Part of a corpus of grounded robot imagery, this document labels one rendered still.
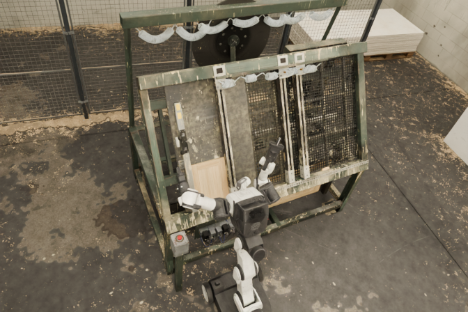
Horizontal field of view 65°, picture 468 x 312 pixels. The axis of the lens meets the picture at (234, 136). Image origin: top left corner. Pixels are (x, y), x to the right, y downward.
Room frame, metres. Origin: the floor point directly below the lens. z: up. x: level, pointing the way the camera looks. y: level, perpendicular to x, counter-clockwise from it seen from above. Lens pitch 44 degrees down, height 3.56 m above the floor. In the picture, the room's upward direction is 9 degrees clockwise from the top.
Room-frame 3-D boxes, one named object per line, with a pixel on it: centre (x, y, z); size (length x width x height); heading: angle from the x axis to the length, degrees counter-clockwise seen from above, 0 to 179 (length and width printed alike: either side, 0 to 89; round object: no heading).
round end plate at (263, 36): (3.07, 0.15, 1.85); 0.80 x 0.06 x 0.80; 121
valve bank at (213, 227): (1.78, -0.04, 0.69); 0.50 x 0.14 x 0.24; 121
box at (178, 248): (1.50, 0.30, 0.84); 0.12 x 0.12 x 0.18; 31
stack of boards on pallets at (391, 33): (6.82, -1.98, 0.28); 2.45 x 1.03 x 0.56; 115
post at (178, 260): (1.50, 0.30, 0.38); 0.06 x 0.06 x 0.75; 31
